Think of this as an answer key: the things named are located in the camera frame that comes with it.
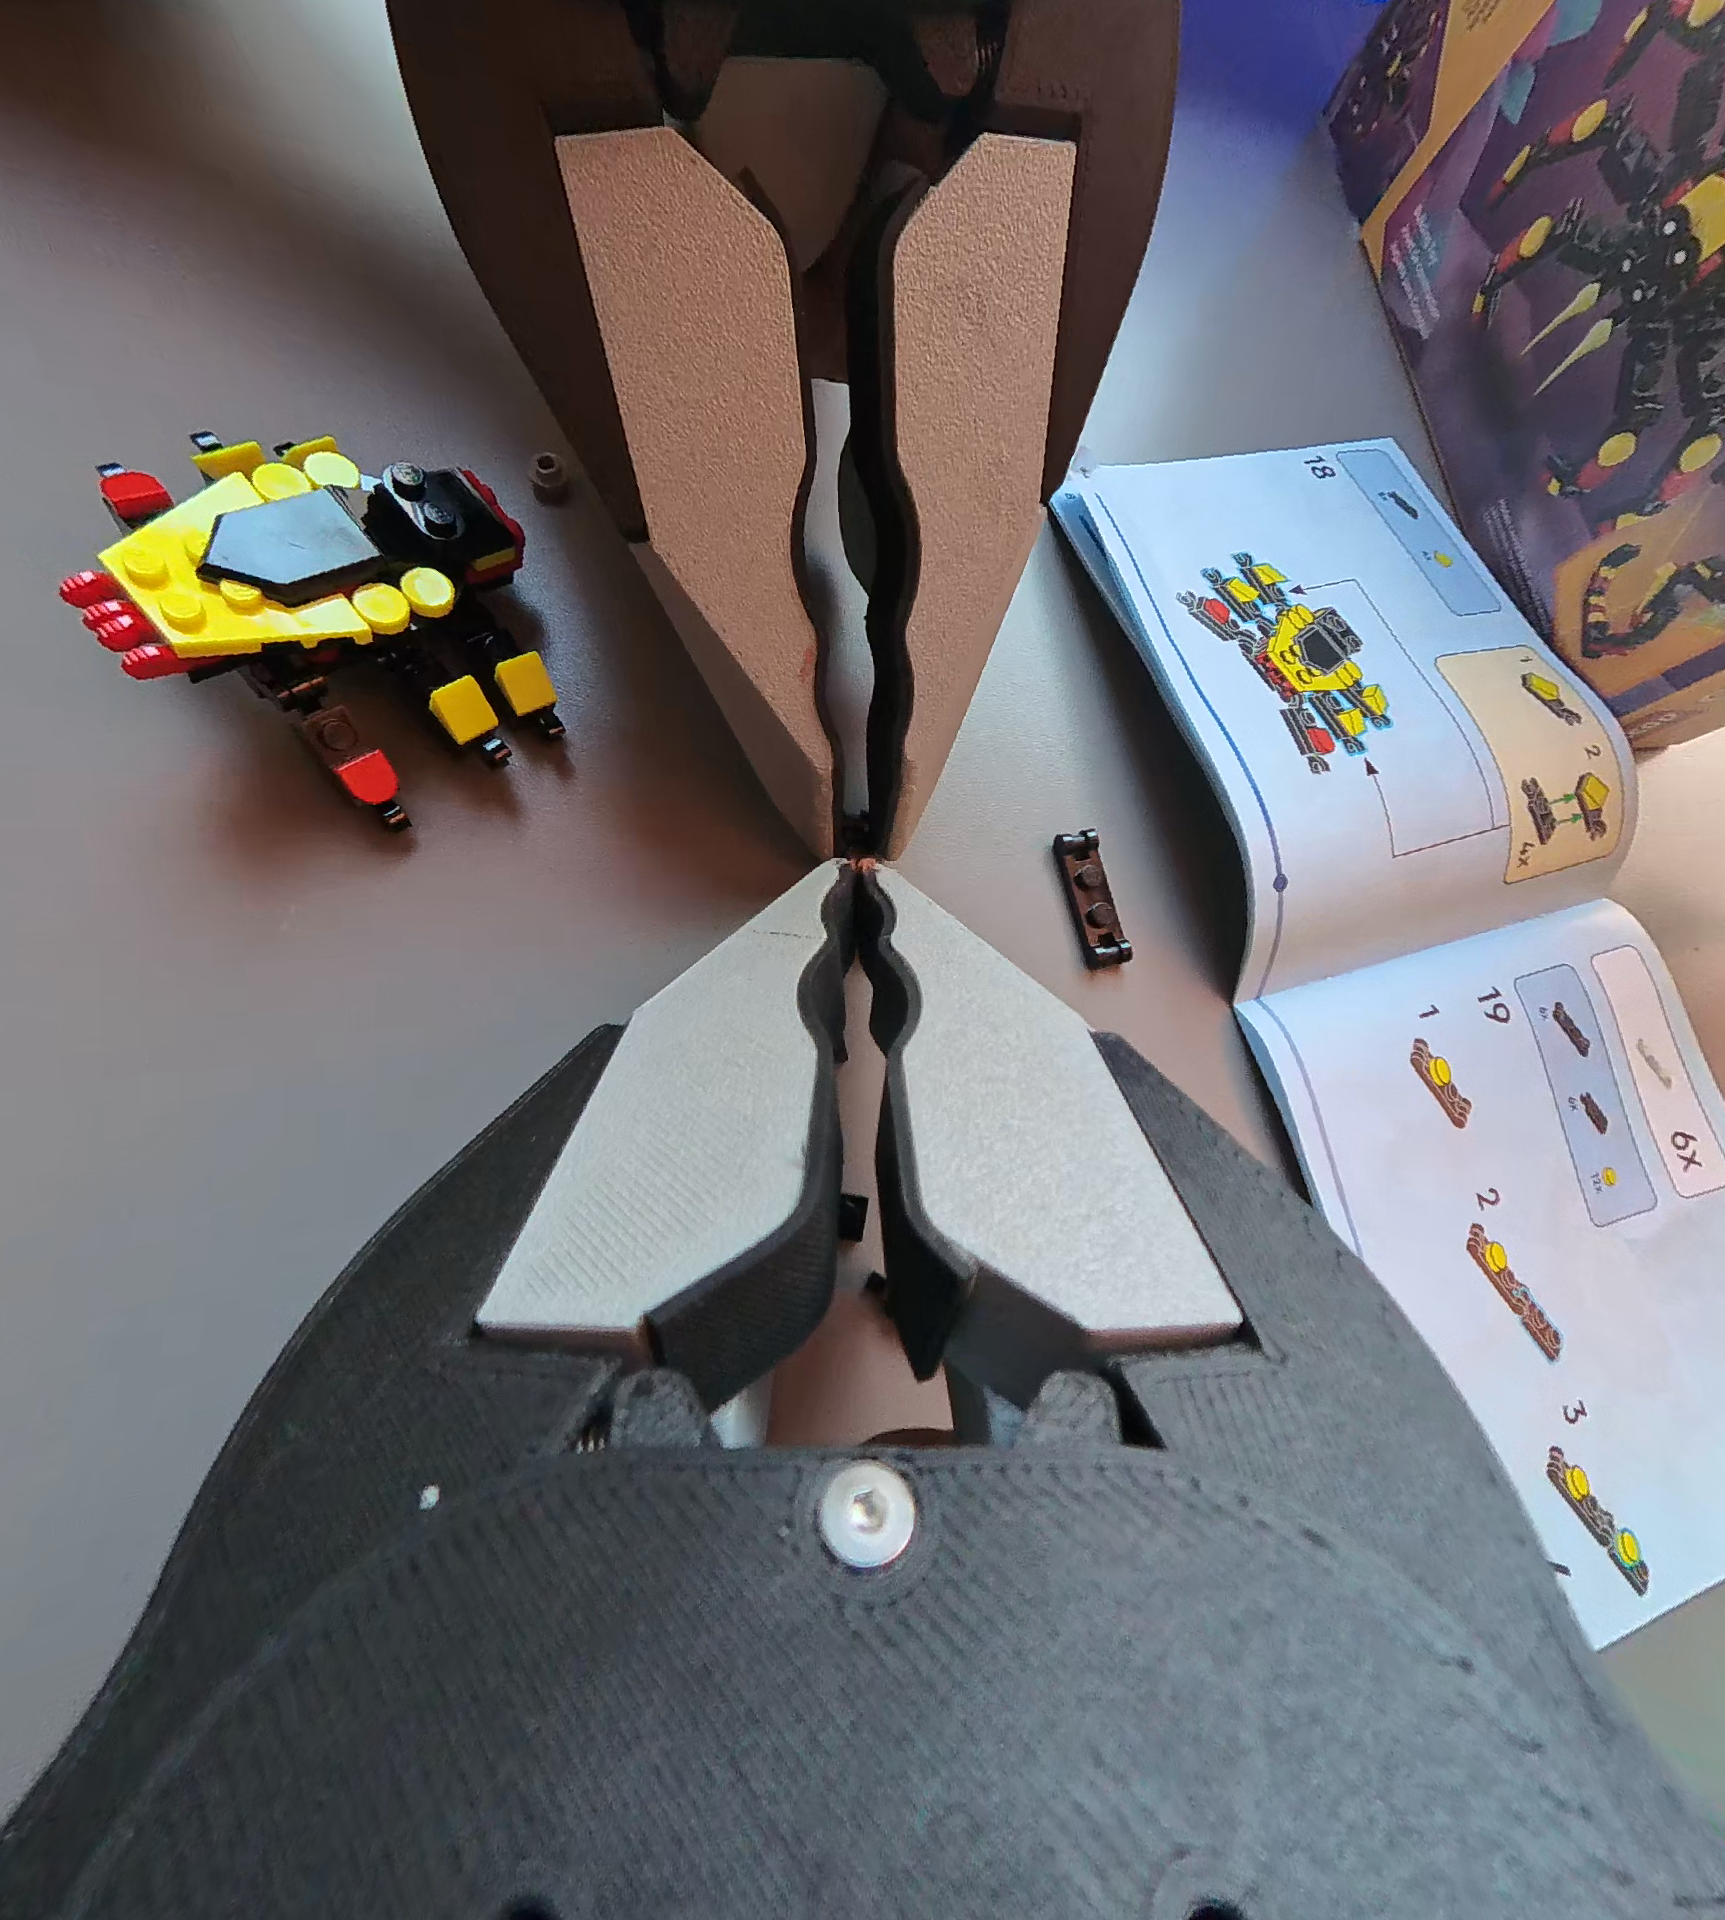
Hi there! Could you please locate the yellow black toy brick model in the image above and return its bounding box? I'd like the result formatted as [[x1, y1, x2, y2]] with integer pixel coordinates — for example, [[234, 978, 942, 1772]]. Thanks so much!
[[59, 431, 573, 833]]

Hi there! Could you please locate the open instruction booklet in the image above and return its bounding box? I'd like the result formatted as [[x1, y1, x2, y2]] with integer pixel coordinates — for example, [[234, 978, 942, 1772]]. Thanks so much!
[[1051, 438, 1725, 1651]]

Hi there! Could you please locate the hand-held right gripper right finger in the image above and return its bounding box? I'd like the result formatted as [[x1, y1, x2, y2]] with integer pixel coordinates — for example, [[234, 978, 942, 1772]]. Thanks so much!
[[860, 868, 1249, 1451]]

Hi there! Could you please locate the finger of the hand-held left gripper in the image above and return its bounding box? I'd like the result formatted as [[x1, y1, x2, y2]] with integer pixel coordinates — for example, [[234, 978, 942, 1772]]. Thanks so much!
[[844, 133, 1082, 865], [556, 123, 848, 861]]

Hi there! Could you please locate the purple toy set box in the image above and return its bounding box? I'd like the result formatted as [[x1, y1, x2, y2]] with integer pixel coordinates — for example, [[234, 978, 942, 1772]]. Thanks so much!
[[1319, 0, 1725, 754]]

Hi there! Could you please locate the black brick plate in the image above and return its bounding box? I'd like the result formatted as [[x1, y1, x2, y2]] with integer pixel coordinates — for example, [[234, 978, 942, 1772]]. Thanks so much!
[[1053, 827, 1134, 971]]

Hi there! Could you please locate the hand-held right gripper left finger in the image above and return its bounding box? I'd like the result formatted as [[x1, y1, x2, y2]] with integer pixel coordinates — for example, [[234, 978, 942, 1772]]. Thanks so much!
[[469, 868, 857, 1409]]

